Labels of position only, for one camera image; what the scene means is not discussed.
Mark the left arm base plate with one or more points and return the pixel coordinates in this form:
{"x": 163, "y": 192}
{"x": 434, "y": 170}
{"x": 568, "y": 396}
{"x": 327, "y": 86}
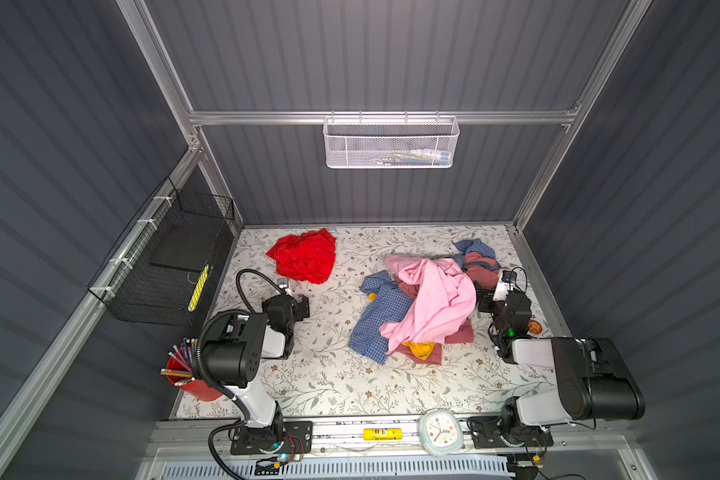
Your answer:
{"x": 289, "y": 437}

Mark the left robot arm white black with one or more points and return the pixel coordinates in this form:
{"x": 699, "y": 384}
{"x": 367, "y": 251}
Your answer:
{"x": 232, "y": 345}

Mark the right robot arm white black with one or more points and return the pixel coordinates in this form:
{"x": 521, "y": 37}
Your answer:
{"x": 592, "y": 379}

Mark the floral table mat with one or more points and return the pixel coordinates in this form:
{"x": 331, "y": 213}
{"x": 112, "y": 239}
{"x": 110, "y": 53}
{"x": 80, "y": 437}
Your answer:
{"x": 324, "y": 377}

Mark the pink cloth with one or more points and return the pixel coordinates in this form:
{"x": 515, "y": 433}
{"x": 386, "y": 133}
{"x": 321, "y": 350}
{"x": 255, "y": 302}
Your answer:
{"x": 446, "y": 297}

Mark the white wire basket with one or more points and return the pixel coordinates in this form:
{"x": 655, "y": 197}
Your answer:
{"x": 369, "y": 142}

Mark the yellow cloth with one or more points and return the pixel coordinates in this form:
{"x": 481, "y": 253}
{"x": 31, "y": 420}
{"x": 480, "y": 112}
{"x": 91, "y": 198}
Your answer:
{"x": 421, "y": 351}

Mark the mint alarm clock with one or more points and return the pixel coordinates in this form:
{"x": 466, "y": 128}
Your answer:
{"x": 440, "y": 433}

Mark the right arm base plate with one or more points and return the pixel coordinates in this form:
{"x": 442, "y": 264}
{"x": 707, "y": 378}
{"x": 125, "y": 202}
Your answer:
{"x": 495, "y": 432}

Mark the blue denim cloth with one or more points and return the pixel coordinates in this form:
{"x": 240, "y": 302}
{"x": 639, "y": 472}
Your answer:
{"x": 467, "y": 246}

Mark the blue checked cloth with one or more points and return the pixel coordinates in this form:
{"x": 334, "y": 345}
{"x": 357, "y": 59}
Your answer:
{"x": 391, "y": 304}

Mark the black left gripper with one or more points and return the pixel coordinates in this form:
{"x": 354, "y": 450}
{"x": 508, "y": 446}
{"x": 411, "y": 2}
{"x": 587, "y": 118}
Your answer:
{"x": 298, "y": 308}

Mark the yellow level on rail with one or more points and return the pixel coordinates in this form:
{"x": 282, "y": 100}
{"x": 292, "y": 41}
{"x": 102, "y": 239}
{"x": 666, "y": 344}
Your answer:
{"x": 382, "y": 434}

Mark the maroon cloth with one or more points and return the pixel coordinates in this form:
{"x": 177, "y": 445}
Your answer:
{"x": 483, "y": 271}

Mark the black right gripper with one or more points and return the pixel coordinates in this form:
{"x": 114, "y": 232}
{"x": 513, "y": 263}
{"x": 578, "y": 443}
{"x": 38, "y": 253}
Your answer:
{"x": 488, "y": 300}

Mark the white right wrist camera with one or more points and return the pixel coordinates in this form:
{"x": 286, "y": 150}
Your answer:
{"x": 507, "y": 283}

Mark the black wire basket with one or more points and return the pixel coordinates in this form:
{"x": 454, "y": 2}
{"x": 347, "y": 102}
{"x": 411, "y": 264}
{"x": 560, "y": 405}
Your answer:
{"x": 153, "y": 279}

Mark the red pen cup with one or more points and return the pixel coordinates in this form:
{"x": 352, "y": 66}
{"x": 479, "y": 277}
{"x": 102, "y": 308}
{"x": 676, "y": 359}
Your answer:
{"x": 179, "y": 372}

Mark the tube in white basket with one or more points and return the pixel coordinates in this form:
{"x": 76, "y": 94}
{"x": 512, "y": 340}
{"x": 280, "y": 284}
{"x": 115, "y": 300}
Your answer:
{"x": 427, "y": 157}

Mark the red cloth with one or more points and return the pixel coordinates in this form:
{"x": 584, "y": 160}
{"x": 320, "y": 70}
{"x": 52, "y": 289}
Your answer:
{"x": 309, "y": 257}

